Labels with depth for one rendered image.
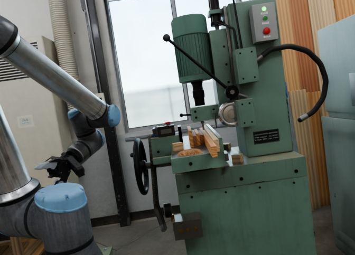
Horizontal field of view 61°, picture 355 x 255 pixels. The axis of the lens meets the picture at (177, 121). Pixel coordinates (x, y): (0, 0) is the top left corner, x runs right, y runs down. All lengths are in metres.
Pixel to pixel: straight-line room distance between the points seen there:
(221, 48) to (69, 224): 0.99
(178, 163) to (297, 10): 2.24
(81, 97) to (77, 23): 1.95
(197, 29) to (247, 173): 0.70
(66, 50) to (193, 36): 1.60
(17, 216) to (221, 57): 1.05
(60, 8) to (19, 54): 1.95
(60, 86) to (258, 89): 0.86
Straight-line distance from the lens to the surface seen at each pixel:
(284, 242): 1.52
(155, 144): 1.41
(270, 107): 1.47
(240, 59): 1.36
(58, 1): 2.96
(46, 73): 1.06
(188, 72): 1.45
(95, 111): 1.20
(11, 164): 1.09
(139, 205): 3.05
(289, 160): 1.41
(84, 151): 1.34
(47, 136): 2.76
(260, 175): 1.39
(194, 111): 1.48
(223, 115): 1.40
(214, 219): 1.41
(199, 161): 1.18
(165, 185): 2.98
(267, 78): 1.47
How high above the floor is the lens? 1.13
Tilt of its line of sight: 5 degrees down
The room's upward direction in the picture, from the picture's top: 8 degrees counter-clockwise
